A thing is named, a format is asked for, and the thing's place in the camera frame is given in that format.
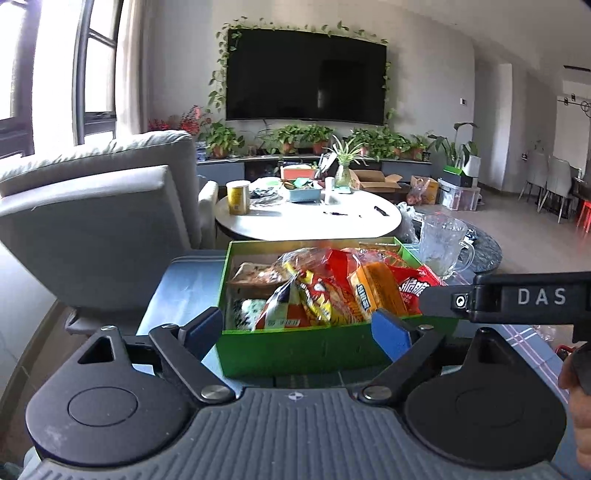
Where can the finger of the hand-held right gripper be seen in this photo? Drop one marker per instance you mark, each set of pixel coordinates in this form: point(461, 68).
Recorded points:
point(443, 302)

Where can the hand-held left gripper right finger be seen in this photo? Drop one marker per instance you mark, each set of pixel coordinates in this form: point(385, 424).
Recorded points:
point(392, 334)

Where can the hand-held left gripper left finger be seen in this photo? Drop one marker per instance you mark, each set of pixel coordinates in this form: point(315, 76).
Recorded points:
point(203, 330)

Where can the red white-lettered snack packet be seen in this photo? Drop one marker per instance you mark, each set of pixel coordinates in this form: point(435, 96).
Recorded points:
point(411, 286)

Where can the white green snack packet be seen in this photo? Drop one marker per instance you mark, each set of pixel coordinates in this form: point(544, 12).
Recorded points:
point(247, 314)

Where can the orange snack packet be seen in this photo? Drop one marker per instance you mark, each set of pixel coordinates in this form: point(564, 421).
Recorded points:
point(378, 286)

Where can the beige brown snack packet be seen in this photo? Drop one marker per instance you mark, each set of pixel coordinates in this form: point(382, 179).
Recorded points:
point(254, 274)

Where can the beige and red snack packet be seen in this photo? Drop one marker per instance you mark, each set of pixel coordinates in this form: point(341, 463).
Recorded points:
point(341, 272)

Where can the green cardboard box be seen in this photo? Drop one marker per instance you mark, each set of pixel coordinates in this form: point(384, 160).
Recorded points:
point(300, 350)

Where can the person's right forearm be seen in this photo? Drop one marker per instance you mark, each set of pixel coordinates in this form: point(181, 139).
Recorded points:
point(582, 429)

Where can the person's right hand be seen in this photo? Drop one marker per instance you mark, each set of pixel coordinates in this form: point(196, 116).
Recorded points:
point(579, 369)

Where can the clear glass mug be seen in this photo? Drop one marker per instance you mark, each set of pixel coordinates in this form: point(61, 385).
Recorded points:
point(441, 244)

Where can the clear plastic bag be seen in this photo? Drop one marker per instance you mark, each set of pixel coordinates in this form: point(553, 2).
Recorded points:
point(408, 224)

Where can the clear storage box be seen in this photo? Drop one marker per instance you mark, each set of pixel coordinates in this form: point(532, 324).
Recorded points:
point(459, 196)

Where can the black remote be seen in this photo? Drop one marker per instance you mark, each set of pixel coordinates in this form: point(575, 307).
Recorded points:
point(381, 211)

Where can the yellow shopping bag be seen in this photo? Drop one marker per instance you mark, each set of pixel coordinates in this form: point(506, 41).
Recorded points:
point(425, 191)

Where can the red stool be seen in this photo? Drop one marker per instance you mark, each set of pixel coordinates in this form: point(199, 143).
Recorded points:
point(584, 213)

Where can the black box green lid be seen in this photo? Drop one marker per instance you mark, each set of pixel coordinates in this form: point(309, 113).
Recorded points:
point(457, 177)

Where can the black pen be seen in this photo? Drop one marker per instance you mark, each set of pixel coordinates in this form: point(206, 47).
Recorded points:
point(334, 213)

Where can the grey dining chair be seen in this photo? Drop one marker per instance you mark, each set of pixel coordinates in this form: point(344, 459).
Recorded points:
point(535, 173)
point(558, 182)

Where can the open cardboard box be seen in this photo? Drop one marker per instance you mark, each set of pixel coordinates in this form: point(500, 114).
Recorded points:
point(376, 184)

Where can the yellow can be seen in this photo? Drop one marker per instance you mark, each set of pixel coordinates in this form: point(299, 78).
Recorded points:
point(238, 198)

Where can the dark dining table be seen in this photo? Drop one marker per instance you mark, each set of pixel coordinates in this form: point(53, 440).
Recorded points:
point(582, 187)

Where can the tall plant in white pot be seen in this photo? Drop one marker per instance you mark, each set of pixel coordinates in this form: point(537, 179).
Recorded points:
point(471, 166)

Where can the white oval coffee table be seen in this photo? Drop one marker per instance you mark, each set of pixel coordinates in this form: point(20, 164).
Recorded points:
point(304, 224)

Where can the grey sofa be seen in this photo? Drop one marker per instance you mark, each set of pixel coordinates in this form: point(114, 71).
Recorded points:
point(92, 230)

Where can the glass dish of sweets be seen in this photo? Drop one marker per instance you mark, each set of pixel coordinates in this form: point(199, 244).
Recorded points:
point(265, 194)

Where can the white cup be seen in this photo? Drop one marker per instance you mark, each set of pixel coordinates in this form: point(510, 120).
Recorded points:
point(330, 191)

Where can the green potted plant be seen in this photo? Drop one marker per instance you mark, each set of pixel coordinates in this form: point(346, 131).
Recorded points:
point(221, 141)
point(398, 145)
point(317, 138)
point(367, 141)
point(420, 146)

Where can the low grey television cabinet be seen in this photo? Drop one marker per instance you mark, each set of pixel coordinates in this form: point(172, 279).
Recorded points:
point(221, 173)

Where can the spider plant in glass vase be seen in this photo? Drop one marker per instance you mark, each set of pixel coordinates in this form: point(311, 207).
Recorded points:
point(342, 177)

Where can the light blue tray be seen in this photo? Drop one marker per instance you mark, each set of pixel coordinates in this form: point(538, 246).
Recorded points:
point(302, 194)

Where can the orange box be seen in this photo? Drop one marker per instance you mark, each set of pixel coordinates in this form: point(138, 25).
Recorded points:
point(298, 173)

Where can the red flower decoration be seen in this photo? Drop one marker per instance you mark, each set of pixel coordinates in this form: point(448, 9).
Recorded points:
point(189, 121)

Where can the beige curtain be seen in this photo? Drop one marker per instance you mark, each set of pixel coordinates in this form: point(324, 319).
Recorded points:
point(131, 69)

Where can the green ivy vine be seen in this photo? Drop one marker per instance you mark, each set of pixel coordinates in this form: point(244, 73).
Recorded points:
point(221, 60)

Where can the dark framed window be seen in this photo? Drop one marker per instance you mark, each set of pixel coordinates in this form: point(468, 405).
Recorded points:
point(99, 74)

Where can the black wall television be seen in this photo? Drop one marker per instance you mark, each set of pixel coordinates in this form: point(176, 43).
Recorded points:
point(304, 78)

